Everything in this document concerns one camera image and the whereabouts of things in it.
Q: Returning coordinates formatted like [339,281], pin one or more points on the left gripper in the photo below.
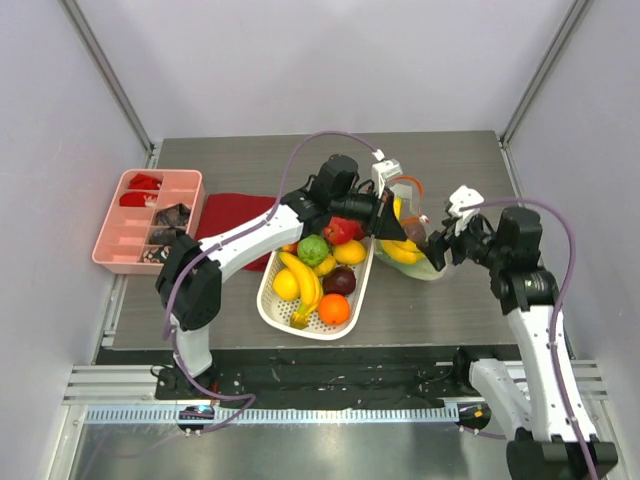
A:
[384,225]

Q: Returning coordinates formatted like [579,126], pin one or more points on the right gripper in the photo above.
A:
[451,242]

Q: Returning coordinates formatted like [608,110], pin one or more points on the green white cabbage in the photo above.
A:
[423,270]

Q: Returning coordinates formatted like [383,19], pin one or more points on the dark purple fig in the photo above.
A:
[415,231]

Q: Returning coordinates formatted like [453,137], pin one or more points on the yellow banana bunch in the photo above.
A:
[404,252]

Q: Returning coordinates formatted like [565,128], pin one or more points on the clear zip top bag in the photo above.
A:
[411,191]

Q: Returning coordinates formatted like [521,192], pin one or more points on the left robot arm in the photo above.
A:
[192,277]

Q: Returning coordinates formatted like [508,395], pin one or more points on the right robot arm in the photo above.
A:
[550,434]

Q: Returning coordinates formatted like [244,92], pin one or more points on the yellow lemon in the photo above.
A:
[285,285]
[352,252]

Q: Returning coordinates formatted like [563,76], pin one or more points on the red apple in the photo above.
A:
[340,230]

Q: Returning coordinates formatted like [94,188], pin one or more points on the small yellow banana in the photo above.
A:
[326,266]

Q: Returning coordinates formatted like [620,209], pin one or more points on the dark red mangosteen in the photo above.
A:
[340,281]

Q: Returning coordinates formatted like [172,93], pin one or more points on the small green cabbage ball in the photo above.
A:
[313,250]

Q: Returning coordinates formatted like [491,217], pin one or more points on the white perforated fruit basket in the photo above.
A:
[277,312]

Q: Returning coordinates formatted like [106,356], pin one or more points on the red folded cloth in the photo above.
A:
[226,211]

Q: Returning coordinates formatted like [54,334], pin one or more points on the dark wrapped items in tray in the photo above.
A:
[169,224]

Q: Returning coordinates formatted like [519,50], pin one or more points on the pink compartment tray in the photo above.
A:
[125,230]

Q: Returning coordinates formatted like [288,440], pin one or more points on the red items in tray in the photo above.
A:
[142,191]

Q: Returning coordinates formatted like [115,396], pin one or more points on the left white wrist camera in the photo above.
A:
[383,170]

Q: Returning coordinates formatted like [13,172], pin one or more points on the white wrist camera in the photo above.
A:
[383,170]
[463,205]

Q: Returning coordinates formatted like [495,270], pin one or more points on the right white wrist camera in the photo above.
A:
[463,205]

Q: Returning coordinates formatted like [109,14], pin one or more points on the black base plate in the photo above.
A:
[323,378]

